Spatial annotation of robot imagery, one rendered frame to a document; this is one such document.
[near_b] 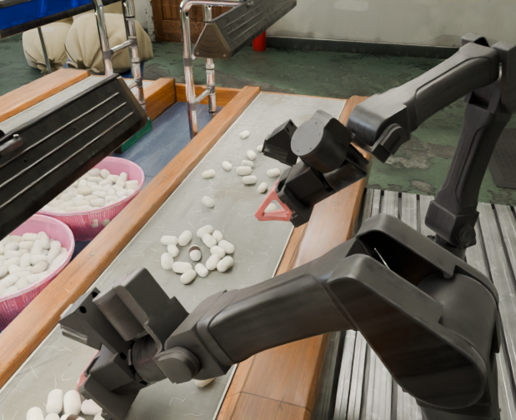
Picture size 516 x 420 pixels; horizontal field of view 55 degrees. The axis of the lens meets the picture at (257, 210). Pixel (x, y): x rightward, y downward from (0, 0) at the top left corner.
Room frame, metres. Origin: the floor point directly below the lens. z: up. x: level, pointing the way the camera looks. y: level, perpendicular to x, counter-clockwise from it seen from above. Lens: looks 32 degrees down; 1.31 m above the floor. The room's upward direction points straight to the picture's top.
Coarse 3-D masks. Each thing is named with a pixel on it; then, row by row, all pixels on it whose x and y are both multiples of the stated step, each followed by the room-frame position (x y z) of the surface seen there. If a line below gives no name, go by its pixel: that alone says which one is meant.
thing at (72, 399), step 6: (72, 390) 0.43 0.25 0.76; (66, 396) 0.42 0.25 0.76; (72, 396) 0.41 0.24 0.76; (78, 396) 0.42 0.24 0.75; (66, 402) 0.41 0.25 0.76; (72, 402) 0.40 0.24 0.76; (78, 402) 0.41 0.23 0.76; (66, 408) 0.40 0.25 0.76; (72, 408) 0.40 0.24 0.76; (78, 408) 0.40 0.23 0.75
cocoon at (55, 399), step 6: (54, 390) 0.42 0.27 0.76; (60, 390) 0.43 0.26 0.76; (48, 396) 0.42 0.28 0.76; (54, 396) 0.42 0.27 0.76; (60, 396) 0.42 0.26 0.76; (48, 402) 0.41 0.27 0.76; (54, 402) 0.41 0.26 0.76; (60, 402) 0.41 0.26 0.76; (48, 408) 0.40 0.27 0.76; (54, 408) 0.40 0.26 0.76; (60, 408) 0.40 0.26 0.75
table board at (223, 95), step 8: (144, 80) 1.83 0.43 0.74; (176, 88) 1.78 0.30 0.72; (184, 88) 1.77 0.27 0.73; (200, 88) 1.75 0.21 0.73; (216, 88) 1.73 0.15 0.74; (224, 88) 1.73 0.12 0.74; (232, 88) 1.73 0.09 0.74; (184, 96) 1.77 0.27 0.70; (216, 96) 1.73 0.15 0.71; (224, 96) 1.72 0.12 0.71; (232, 96) 1.72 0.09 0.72; (304, 96) 1.65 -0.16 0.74; (312, 96) 1.65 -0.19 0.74; (216, 104) 1.73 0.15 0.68; (224, 104) 1.72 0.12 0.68
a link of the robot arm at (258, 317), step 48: (384, 240) 0.32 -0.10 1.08; (288, 288) 0.30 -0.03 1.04; (336, 288) 0.26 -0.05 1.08; (384, 288) 0.25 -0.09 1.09; (192, 336) 0.33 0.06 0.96; (240, 336) 0.32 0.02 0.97; (288, 336) 0.30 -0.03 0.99; (384, 336) 0.24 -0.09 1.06; (432, 336) 0.23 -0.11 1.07; (432, 384) 0.22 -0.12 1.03; (480, 384) 0.21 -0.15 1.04
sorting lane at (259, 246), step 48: (288, 96) 1.65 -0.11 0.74; (240, 144) 1.25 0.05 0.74; (192, 192) 0.98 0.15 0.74; (240, 192) 0.98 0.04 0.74; (144, 240) 0.79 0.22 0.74; (192, 240) 0.79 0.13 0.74; (240, 240) 0.79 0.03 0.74; (288, 240) 0.80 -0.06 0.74; (192, 288) 0.65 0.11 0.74; (240, 288) 0.65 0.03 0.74; (48, 336) 0.54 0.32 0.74; (48, 384) 0.45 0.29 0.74; (192, 384) 0.45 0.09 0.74
